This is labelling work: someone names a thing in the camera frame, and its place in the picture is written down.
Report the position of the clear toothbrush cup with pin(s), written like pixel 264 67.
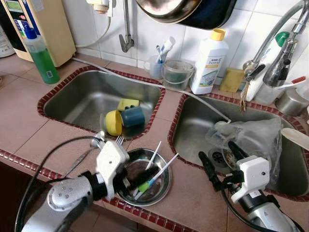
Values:
pixel 157 70

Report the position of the blue white toothbrush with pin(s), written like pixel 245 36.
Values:
pixel 169 44

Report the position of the clear plastic small bucket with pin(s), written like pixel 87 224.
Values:
pixel 177 76

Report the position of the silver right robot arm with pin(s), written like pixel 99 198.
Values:
pixel 270 217

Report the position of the green liquid soap bottle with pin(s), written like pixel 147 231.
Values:
pixel 46 65

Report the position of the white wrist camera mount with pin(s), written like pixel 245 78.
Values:
pixel 112 162
pixel 251 174

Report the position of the steel wall tap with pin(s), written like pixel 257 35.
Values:
pixel 126 42

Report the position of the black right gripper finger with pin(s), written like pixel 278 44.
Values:
pixel 210 171
pixel 237 152

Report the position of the round steel bowl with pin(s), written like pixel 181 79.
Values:
pixel 161 186

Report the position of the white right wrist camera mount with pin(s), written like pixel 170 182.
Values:
pixel 251 174

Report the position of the steel kitchen faucet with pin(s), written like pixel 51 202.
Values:
pixel 285 63

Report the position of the white tap filter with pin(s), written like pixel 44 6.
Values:
pixel 100 6

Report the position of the beige small bowl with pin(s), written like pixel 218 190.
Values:
pixel 102 123

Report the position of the dark yellow sponge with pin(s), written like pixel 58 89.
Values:
pixel 231 80

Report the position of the white tool red tip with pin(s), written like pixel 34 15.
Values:
pixel 299 79

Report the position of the small clear cup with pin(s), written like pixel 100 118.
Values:
pixel 266 95

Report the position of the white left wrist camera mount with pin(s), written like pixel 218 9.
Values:
pixel 112 162

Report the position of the yellow plastic bowl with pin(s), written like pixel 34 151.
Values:
pixel 114 123

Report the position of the large white plastic jug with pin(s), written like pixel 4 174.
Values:
pixel 5 43

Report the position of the white bottle yellow cap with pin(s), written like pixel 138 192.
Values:
pixel 207 67

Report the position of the steel sink basin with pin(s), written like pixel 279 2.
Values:
pixel 193 130
pixel 82 96

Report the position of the blue ceramic mug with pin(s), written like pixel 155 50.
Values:
pixel 133 117

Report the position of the clear plastic bag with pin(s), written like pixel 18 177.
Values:
pixel 256 140

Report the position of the bright yellow sponge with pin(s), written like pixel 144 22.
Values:
pixel 129 103

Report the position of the beige water purifier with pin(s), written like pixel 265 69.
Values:
pixel 53 29

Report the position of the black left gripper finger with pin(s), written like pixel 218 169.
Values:
pixel 145 179
pixel 139 158

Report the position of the thin white plastic stick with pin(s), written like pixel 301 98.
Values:
pixel 157 150

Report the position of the clear plastic container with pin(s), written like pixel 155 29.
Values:
pixel 303 89

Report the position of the white green baby spoon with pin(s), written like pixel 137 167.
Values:
pixel 144 187

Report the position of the hanging black steel pan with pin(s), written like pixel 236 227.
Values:
pixel 207 14

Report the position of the steel fork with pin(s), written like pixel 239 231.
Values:
pixel 119 140

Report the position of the steel cup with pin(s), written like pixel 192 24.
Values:
pixel 292 102

